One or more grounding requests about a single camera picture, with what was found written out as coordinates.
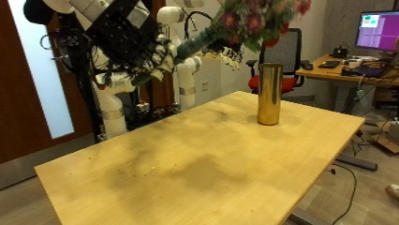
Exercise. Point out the black keyboard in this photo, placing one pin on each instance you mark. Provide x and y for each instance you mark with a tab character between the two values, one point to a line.
329	64

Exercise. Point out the cardboard box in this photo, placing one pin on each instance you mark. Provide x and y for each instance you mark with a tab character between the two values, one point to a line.
386	140

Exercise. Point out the small black desk device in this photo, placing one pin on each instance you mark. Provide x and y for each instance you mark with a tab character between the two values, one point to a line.
340	53

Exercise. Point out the grey table foot bar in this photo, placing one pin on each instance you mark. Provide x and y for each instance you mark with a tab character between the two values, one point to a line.
305	218
357	162

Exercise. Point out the white wall outlet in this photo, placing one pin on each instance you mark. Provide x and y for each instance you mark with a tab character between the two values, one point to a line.
204	86

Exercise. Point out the white shoe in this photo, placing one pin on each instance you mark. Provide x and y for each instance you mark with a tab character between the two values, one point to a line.
393	191

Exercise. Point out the flower bouquet with green stem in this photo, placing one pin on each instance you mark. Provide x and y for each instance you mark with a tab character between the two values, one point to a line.
195	45

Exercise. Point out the brown door with frosted glass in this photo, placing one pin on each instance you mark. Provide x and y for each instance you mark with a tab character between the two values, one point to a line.
17	93

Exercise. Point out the black computer mouse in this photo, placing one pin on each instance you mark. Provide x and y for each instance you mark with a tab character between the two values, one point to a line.
308	66

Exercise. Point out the black cloth bundle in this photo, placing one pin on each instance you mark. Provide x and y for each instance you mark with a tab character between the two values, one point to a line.
37	12

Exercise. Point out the black mesh red seat office chair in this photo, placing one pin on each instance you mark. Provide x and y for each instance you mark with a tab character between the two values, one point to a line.
287	62

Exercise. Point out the computer monitor with purple screen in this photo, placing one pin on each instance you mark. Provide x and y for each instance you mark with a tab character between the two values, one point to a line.
381	31

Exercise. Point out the black robot mounting stand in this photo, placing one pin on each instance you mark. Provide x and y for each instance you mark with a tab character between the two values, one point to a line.
86	93

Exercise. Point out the wooden office desk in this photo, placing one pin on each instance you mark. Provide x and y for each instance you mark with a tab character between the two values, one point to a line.
320	72

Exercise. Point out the tall gold cylinder vase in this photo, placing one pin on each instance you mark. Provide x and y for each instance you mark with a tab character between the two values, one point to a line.
271	93

